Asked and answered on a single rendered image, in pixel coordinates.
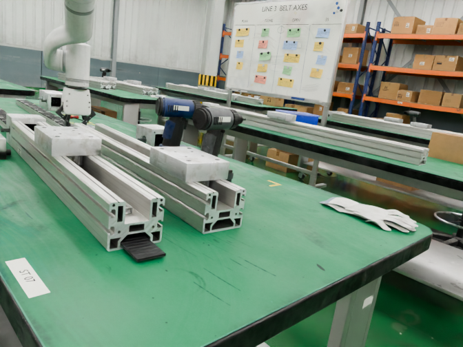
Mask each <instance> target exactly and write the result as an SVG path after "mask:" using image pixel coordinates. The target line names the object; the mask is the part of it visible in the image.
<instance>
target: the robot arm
mask: <svg viewBox="0 0 463 347"><path fill-rule="evenodd" d="M94 4H95V0H64V13H65V24H64V25H61V26H59V27H57V28H55V29H54V30H53V31H51V33H49V35H48V36H47V37H46V39H45V42H44V45H43V60H44V63H45V66H46V67H47V68H48V69H50V70H55V71H61V72H65V84H66V85H68V86H66V87H64V88H63V95H62V100H61V106H60V108H58V110H57V111H56V114H58V115H59V116H60V117H61V118H62V119H63V120H64V121H65V127H70V117H71V115H81V116H82V119H83V122H81V123H83V124H84V125H87V123H88V121H89V120H90V119H91V118H93V117H94V116H96V114H95V112H94V111H93V109H92V108H91V99H90V91H89V90H88V89H87V87H89V84H90V83H89V81H90V49H91V47H90V45H88V44H85V42H87V41H89V40H90V39H91V37H92V31H93V22H94ZM64 45H66V50H59V48H60V47H62V46H64ZM61 112H63V113H65V115H63V114H62V113H61ZM88 115H89V116H88Z"/></svg>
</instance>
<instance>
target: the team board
mask: <svg viewBox="0 0 463 347"><path fill-rule="evenodd" d="M349 4H350V0H271V1H252V2H236V3H235V7H234V18H233V24H232V30H231V41H230V47H229V58H228V64H227V74H226V80H225V90H228V94H227V104H226V107H229V108H230V106H231V100H232V91H235V92H243V93H248V94H257V95H261V96H270V97H274V98H283V99H287V100H292V101H300V102H304V103H312V104H317V105H322V106H324V108H323V113H322V120H321V124H320V126H321V127H326V124H327V117H328V113H329V107H330V106H331V99H332V95H333V89H334V84H335V80H336V74H337V69H338V63H339V58H340V52H341V48H342V41H343V37H344V30H345V26H346V22H347V15H348V11H349ZM226 138H227V135H226V134H223V139H222V143H221V147H220V155H222V156H226V157H228V158H232V154H225V148H228V149H231V150H233V148H234V147H232V146H230V145H226ZM247 155H249V156H253V157H256V158H259V159H262V160H266V161H268V162H272V163H275V164H277V165H281V166H283V167H288V168H290V169H294V170H296V171H300V172H303V173H306V174H309V175H310V180H309V184H308V185H310V186H312V187H316V188H319V189H321V188H324V187H327V184H325V183H321V184H316V178H317V172H318V165H319V160H314V161H313V168H312V171H309V170H307V169H303V168H301V167H297V166H294V165H290V164H287V163H285V162H281V161H278V160H274V159H272V158H268V157H265V156H261V155H259V154H255V153H252V152H250V151H247Z"/></svg>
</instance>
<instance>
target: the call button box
mask: <svg viewBox="0 0 463 347"><path fill-rule="evenodd" d="M10 155H11V149H6V139H5V138H4V137H3V136H2V135H1V134H0V160H5V159H6V156H10Z"/></svg>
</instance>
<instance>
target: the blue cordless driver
mask: <svg viewBox="0 0 463 347"><path fill-rule="evenodd" d="M203 107H208V106H206V105H203V104H201V103H200V101H192V100H186V99H179V98H166V97H163V98H161V97H159V98H158V99H157V100H156V114H157V115H158V116H161V115H162V116H163V117H169V120H166V122H165V127H164V130H163V135H162V137H163V143H162V144H160V145H159V147H186V145H181V138H182V135H183V130H184V129H186V126H187V120H186V118H188V119H190V118H193V114H194V112H195V110H196V109H198V108H203Z"/></svg>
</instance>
